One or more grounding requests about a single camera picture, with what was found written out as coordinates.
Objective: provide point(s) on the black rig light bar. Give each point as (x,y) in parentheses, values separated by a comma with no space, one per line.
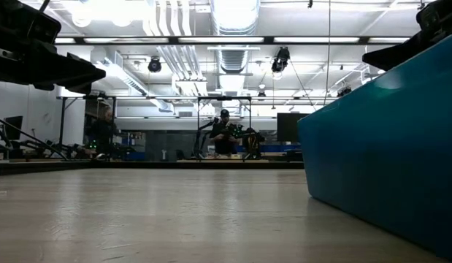
(268,39)

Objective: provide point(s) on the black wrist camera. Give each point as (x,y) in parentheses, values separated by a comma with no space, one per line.
(35,25)
(437,16)

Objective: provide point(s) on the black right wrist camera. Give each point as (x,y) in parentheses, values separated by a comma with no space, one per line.
(437,16)

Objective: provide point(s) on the black aluminium table frame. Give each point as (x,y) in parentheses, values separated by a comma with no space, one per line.
(46,166)

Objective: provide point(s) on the white ventilation duct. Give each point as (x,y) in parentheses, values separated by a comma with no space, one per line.
(234,22)

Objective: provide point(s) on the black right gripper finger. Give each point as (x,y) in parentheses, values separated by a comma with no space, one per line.
(393,56)

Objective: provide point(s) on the black computer monitor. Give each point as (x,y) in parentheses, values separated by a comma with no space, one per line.
(14,126)

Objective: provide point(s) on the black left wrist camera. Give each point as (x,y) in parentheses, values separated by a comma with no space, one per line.
(35,25)

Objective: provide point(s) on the black background screen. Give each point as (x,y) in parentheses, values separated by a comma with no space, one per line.
(288,126)

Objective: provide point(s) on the teal plastic bin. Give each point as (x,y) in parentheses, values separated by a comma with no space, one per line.
(375,153)

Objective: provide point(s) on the black background robot arm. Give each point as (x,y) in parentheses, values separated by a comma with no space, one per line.
(203,135)
(61,148)

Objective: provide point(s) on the black background rig frame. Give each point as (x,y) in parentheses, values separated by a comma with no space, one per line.
(198,109)

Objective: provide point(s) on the black ceiling spot lamp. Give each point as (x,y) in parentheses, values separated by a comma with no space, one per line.
(280,58)
(154,65)

